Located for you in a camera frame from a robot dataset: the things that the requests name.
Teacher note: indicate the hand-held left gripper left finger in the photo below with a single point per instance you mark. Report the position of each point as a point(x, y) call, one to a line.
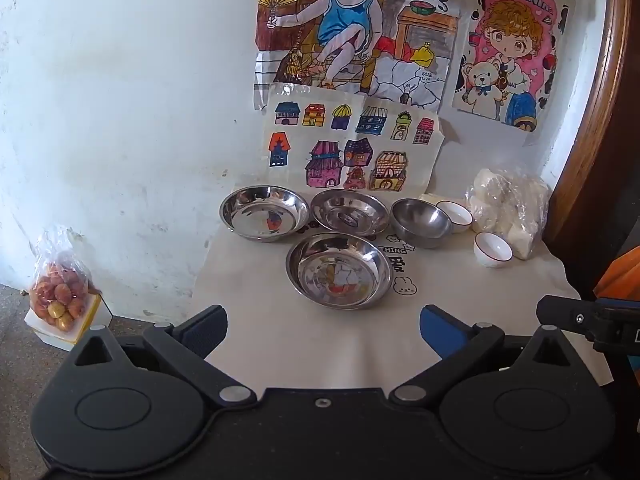
point(202, 332)

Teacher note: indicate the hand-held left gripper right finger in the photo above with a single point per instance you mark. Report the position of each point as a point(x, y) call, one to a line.
point(440, 332)

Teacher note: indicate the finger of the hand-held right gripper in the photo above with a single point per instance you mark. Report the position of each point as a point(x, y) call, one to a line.
point(565, 312)

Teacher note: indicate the white bowl with red rim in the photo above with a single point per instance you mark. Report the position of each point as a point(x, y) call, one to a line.
point(492, 250)
point(456, 212)

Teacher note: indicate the stainless steel bowl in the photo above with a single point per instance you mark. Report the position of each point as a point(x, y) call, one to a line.
point(422, 220)

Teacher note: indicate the stainless steel plate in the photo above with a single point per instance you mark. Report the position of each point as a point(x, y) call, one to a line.
point(340, 272)
point(265, 212)

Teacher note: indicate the steel plate with round sticker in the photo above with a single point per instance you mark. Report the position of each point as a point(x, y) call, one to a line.
point(350, 210)

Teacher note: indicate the cream printed tablecloth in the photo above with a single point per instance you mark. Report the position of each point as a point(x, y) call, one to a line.
point(250, 270)

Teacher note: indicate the white and yellow box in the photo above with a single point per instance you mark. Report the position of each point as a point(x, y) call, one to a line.
point(92, 320)

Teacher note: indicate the plastic bag of white buns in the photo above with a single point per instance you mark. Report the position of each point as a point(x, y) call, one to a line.
point(510, 205)

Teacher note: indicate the plastic bag of red fruit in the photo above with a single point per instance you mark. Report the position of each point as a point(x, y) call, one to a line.
point(57, 290)

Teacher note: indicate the coloured houses drawing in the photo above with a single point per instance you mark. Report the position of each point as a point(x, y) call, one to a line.
point(300, 140)

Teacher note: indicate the drawing of figure with teddy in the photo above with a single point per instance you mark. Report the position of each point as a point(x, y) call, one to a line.
point(510, 50)

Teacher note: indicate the drawing of figure with fan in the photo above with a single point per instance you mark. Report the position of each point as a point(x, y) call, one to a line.
point(345, 25)

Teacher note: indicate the curved brown wooden frame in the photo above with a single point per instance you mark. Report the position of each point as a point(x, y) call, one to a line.
point(617, 35)

